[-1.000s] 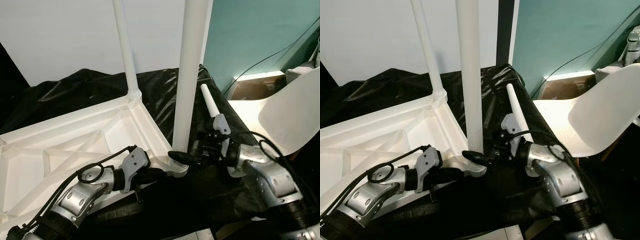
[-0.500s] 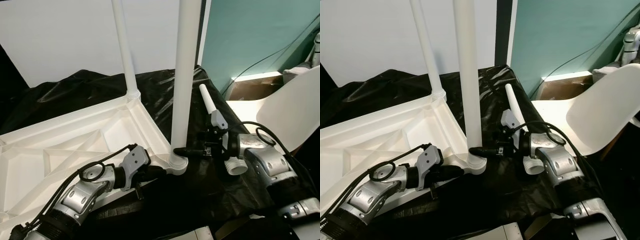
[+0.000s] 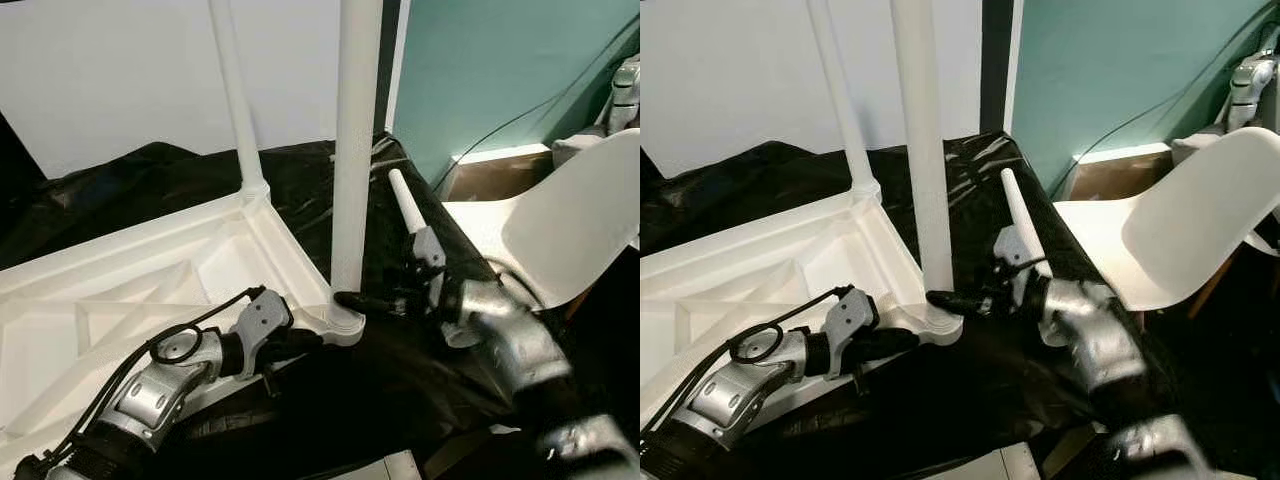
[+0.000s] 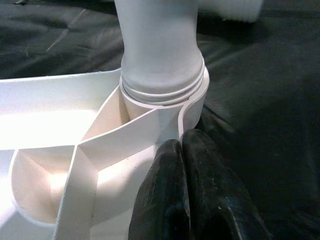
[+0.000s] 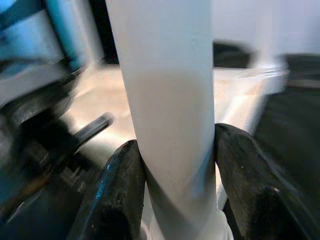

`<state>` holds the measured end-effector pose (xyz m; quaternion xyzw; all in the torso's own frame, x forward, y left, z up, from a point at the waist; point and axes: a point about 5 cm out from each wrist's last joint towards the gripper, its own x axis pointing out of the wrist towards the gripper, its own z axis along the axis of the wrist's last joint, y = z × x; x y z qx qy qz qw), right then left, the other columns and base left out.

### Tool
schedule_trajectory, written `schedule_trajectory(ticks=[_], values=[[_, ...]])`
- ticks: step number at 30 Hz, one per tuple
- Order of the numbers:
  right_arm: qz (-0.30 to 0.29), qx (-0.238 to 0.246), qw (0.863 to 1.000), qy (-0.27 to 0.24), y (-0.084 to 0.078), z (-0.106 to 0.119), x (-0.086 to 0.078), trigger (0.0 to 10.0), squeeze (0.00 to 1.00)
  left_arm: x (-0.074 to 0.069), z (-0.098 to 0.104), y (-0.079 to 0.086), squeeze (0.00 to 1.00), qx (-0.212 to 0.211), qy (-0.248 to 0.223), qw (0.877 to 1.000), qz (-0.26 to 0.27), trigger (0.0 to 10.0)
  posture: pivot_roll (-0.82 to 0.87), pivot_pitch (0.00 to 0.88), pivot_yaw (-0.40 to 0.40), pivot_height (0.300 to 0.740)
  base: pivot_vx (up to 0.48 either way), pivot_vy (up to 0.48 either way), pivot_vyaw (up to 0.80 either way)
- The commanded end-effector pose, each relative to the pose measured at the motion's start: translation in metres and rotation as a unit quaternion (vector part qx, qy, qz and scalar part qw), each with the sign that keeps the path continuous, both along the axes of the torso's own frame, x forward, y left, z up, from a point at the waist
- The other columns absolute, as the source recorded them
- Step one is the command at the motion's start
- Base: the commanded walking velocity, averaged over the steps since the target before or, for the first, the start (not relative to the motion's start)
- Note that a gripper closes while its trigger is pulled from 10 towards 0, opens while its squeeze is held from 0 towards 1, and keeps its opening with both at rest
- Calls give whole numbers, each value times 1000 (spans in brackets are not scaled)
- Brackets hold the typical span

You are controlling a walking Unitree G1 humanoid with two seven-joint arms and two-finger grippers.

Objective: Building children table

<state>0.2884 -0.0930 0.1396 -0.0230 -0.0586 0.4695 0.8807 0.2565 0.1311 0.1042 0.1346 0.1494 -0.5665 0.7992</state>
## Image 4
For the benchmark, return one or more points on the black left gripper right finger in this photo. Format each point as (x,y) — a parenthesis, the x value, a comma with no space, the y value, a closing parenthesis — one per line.
(215,190)

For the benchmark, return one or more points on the white plastic table top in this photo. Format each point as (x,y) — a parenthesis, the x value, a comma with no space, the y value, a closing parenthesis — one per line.
(50,112)

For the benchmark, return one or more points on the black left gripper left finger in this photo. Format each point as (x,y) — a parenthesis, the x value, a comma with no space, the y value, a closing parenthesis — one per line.
(160,195)

